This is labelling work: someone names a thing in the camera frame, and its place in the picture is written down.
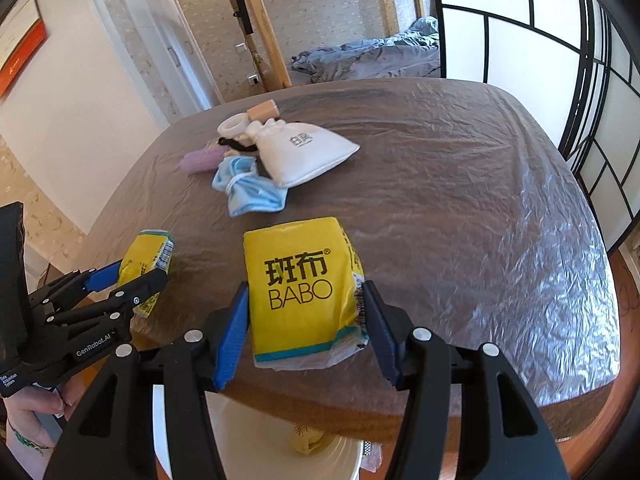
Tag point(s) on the beige cylinder cap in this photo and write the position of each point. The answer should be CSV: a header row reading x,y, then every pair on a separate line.
x,y
265,109

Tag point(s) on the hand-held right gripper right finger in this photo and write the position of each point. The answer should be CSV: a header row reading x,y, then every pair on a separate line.
x,y
382,342

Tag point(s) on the white door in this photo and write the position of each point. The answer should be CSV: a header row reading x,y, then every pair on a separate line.
x,y
150,35

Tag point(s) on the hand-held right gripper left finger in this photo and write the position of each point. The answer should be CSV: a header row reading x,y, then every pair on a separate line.
x,y
231,345

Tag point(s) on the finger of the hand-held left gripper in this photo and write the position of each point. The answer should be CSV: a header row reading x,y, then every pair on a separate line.
x,y
102,278
142,287

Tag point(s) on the wooden bunk bed frame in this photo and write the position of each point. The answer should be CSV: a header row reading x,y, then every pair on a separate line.
x,y
262,25

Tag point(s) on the black framed room divider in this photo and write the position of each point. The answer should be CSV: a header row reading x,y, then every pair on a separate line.
x,y
525,35

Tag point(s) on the large yellow tissue packet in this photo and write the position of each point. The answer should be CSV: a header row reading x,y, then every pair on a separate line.
x,y
300,285

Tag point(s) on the grey blue duvet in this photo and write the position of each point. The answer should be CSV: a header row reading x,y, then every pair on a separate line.
x,y
370,55

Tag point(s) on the blue face mask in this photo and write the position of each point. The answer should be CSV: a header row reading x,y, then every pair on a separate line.
x,y
250,190

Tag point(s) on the white wall socket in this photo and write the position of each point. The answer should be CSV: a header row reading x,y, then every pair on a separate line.
x,y
241,47
253,79

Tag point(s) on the white plastic bin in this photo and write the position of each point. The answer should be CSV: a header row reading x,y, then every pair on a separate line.
x,y
260,440

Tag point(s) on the orange edged wall poster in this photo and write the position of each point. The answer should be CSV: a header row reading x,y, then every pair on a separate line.
x,y
20,45

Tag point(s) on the clear plastic table cover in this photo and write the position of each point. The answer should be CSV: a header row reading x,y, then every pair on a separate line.
x,y
450,185

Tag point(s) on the purple foam piece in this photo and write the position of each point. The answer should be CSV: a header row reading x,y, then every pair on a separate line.
x,y
197,161

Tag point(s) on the crumpled yellow wrapper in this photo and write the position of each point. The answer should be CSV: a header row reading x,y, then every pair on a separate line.
x,y
306,442

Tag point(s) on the small yellow tissue packet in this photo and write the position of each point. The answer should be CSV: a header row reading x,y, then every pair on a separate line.
x,y
150,255

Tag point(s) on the person's left hand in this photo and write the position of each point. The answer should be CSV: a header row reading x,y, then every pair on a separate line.
x,y
30,407

